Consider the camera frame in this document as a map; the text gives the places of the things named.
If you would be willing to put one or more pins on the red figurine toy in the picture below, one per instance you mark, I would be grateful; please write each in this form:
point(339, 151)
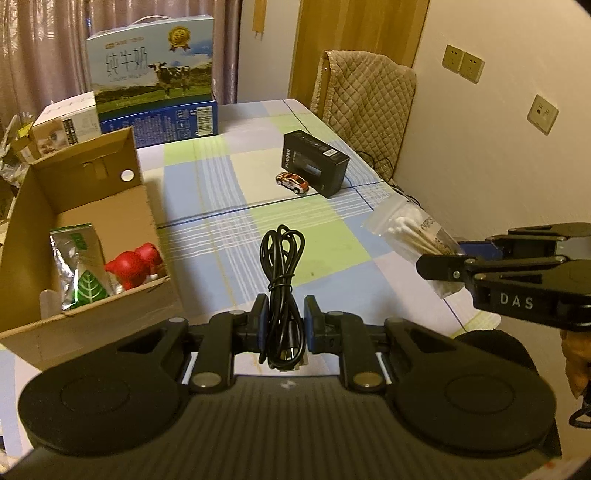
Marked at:
point(131, 267)

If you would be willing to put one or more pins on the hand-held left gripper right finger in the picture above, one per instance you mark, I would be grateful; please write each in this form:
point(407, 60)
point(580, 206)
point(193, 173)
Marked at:
point(310, 323)

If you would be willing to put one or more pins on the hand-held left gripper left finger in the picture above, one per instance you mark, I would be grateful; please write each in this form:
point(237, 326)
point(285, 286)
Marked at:
point(264, 321)

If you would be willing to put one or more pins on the checked tablecloth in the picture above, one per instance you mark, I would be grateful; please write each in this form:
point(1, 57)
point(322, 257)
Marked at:
point(221, 184)

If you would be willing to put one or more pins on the bag of cotton swabs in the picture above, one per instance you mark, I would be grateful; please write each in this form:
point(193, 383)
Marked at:
point(411, 230)

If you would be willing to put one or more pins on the gold wall socket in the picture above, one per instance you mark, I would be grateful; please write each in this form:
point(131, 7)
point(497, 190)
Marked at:
point(543, 114)
point(473, 67)
point(452, 58)

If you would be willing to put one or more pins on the wooden door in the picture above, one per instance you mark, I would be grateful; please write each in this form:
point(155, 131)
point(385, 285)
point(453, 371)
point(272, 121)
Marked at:
point(360, 27)

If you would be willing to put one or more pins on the orange white toy car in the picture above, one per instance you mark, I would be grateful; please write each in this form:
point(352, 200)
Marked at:
point(292, 182)

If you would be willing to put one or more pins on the frosted plastic pouch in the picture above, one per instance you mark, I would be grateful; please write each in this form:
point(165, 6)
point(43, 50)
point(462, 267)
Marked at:
point(50, 304)

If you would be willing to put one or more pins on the quilted beige chair cover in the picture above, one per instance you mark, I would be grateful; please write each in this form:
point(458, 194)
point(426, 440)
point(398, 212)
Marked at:
point(369, 101)

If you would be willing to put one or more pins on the brown cardboard box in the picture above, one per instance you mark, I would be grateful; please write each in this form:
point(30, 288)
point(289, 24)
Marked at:
point(138, 212)

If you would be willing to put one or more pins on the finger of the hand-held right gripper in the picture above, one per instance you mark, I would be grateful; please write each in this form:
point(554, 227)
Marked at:
point(531, 242)
point(443, 267)

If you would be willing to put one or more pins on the milk carton with cow print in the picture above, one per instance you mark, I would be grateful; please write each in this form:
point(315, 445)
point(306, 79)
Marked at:
point(147, 69)

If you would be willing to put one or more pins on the small white box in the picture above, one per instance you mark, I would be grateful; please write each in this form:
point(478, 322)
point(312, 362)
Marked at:
point(69, 120)

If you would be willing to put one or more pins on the black product box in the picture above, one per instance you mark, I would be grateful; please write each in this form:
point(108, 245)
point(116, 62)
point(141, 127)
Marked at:
point(318, 166)

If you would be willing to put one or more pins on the silver packet with green leaf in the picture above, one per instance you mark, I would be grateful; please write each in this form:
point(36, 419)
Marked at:
point(78, 272)

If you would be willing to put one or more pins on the beige curtain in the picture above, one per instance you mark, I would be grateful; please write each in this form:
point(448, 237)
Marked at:
point(46, 46)

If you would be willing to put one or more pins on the flat blue box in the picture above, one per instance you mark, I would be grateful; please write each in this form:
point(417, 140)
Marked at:
point(161, 124)

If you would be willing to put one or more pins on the person's right hand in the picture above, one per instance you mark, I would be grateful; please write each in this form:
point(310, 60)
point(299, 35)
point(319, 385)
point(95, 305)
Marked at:
point(575, 364)

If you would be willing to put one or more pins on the brown tissue carton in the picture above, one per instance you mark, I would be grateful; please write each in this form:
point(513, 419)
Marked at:
point(21, 147)

